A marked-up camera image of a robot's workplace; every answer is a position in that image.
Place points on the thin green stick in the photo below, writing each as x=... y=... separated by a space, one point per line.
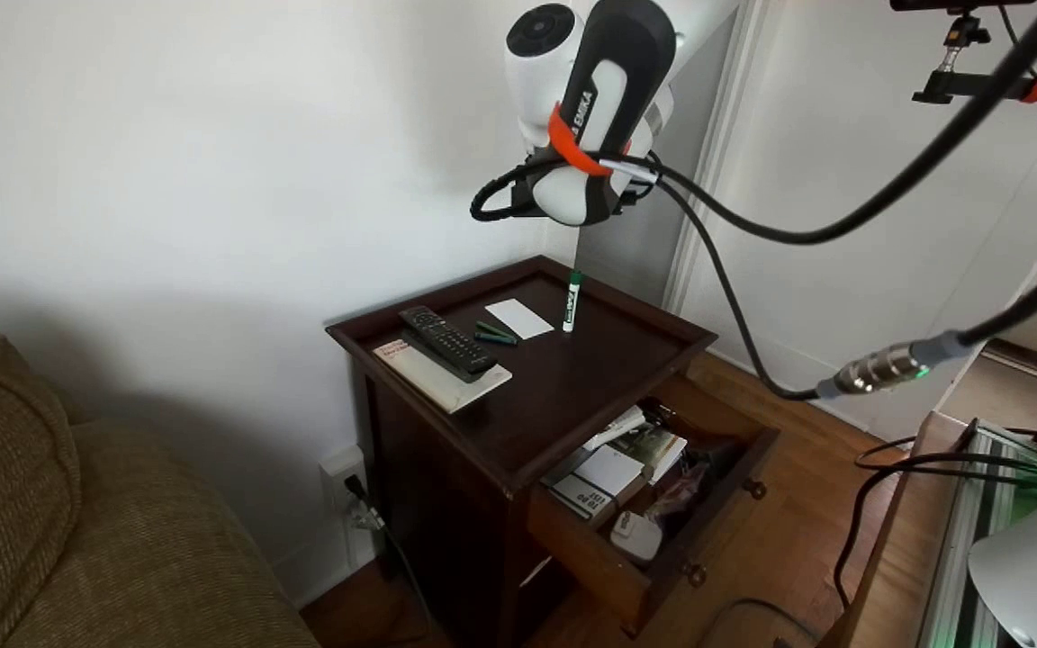
x=501 y=342
x=499 y=331

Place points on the white panelled door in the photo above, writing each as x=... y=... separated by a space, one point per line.
x=878 y=289

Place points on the light wooden board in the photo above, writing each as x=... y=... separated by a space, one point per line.
x=890 y=577

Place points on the green Expo marker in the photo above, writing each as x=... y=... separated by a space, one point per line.
x=571 y=308

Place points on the white wall outlet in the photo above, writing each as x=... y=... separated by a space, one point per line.
x=338 y=468

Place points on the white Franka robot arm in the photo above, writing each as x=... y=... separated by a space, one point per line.
x=537 y=85

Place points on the dark wooden nightstand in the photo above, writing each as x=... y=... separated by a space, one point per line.
x=518 y=408

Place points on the black remote control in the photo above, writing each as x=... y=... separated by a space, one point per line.
x=449 y=342

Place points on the white tube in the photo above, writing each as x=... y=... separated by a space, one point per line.
x=620 y=425

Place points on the beige notepad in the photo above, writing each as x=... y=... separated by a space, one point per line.
x=422 y=377

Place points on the aluminium mounting frame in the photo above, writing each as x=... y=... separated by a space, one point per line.
x=954 y=577

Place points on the white charger plug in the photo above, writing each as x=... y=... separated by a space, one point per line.
x=636 y=539

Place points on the open wooden drawer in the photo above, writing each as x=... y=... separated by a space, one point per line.
x=593 y=559

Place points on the black stereo camera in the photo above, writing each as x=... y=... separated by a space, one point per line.
x=961 y=4

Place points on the black boom with orange tape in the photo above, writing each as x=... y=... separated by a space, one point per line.
x=961 y=86

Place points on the dark pouch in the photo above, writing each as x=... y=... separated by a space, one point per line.
x=684 y=490

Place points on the white paper card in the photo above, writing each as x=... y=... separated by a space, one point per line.
x=515 y=317

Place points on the green white booklet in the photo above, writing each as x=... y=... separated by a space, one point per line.
x=657 y=452

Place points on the white flat box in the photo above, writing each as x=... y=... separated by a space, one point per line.
x=601 y=473

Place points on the olive brown couch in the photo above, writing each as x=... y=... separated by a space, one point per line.
x=89 y=541

